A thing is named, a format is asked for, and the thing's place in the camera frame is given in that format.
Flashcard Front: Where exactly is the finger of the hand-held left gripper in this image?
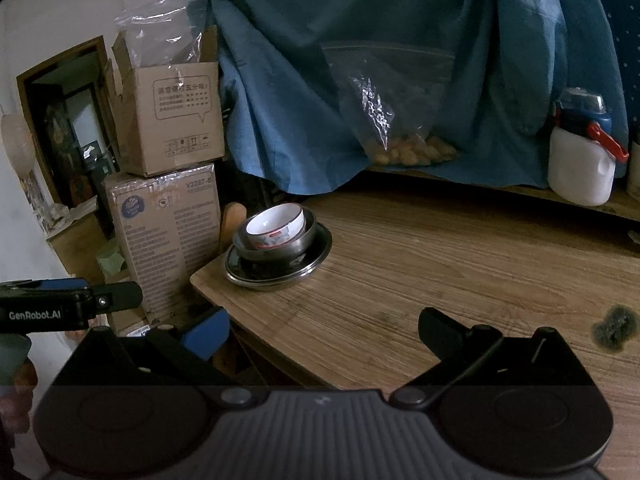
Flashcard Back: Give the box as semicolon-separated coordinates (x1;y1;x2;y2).
90;281;145;317
0;278;90;292

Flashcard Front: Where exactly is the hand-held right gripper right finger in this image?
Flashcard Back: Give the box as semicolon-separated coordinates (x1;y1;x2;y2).
390;306;598;409

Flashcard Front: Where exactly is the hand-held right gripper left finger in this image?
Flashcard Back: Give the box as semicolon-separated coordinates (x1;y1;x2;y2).
42;306;253;409

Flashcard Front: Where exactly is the large steel plate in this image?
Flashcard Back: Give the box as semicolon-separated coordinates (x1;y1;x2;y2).
224;222;334;292

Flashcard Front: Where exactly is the small white bowl red rim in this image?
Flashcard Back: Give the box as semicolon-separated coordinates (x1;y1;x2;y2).
245;203;305;241

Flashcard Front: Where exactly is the steel bowl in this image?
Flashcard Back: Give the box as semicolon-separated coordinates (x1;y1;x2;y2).
233;208;318;263

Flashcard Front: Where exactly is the person's left hand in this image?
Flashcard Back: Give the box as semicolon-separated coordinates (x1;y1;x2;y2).
0;359;40;437

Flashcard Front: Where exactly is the green crumpled bag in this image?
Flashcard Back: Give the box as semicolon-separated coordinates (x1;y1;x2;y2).
96;240;126;275

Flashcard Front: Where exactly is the cluttered wooden side table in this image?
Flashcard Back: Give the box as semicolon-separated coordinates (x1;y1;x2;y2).
45;195;118;286

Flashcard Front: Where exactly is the printed cardboard box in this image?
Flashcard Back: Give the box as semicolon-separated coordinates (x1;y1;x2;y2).
102;162;222;333

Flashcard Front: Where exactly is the wooden paddle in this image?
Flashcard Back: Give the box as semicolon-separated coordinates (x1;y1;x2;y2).
221;202;247;258

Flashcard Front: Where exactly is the open cardboard box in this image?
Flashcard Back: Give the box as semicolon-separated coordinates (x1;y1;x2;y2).
104;25;227;178

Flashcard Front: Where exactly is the white plastic jug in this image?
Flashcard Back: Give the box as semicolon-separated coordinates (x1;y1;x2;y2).
546;87;630;207

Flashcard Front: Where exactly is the clear plastic bag of nuts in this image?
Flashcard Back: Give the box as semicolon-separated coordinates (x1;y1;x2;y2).
320;40;458;168

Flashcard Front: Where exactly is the empty clear plastic bag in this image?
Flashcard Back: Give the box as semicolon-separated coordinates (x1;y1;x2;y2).
114;0;207;68

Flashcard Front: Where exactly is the dotted dark blue cloth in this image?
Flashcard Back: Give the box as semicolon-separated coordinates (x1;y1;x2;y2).
582;0;640;131

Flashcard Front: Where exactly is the pale round wall hanging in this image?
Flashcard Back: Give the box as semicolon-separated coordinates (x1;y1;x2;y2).
0;112;33;178

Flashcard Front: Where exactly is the brown door frame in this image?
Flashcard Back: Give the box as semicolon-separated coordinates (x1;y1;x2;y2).
16;35;121;211

